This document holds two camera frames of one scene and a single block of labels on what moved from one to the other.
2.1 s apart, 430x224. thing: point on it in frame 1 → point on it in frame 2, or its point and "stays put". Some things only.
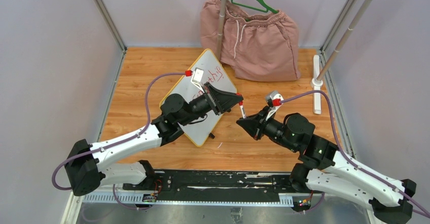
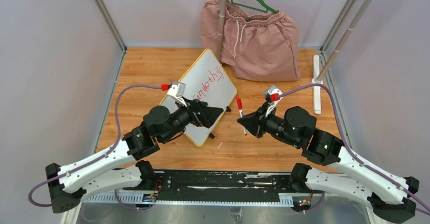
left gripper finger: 224,100 → 204,106
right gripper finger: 252,124 stays put
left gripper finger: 227,105 → 210,115
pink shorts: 263,47 stays put
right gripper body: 263,121 stays put
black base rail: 220,186 stays put
